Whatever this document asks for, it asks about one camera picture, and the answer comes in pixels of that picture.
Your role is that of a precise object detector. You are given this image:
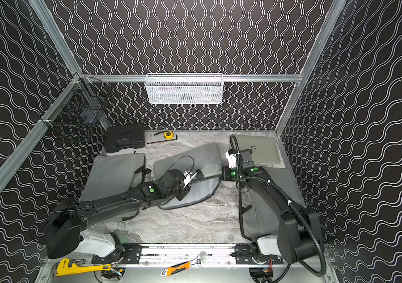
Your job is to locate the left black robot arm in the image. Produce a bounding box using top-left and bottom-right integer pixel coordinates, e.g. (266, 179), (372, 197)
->
(43, 169), (198, 259)

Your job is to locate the black wire basket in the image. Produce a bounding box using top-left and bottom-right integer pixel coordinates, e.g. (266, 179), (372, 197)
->
(40, 73), (113, 143)

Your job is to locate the orange adjustable wrench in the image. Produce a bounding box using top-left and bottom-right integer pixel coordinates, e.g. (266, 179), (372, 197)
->
(160, 251), (209, 277)

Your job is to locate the white wire mesh basket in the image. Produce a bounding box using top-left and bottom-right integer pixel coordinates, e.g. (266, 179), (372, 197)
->
(144, 73), (224, 104)

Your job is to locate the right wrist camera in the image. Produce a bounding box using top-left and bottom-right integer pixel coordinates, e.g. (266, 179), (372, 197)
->
(225, 149), (237, 169)

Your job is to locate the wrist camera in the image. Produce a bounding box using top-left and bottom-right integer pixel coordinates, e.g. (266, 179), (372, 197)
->
(183, 171), (198, 189)
(225, 149), (237, 169)

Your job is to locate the black plastic tool case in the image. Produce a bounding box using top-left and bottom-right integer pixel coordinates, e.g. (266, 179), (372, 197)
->
(104, 123), (145, 153)

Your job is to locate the yellow pipe wrench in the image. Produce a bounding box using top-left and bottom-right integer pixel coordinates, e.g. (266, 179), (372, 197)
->
(53, 258), (125, 277)

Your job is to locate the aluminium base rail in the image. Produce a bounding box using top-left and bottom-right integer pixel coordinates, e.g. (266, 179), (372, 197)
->
(90, 243), (329, 266)

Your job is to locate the black hex key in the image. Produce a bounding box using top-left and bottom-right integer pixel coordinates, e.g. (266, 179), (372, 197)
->
(147, 136), (178, 145)

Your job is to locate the silver laptop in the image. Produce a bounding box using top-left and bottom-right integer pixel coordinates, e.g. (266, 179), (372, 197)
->
(236, 135), (282, 165)

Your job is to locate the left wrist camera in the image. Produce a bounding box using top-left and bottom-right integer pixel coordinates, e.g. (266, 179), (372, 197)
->
(183, 171), (198, 189)

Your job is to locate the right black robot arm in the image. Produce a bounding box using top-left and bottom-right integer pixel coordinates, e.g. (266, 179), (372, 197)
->
(222, 134), (327, 277)

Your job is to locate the yellow tape measure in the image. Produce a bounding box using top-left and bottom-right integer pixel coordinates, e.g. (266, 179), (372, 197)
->
(154, 131), (174, 140)

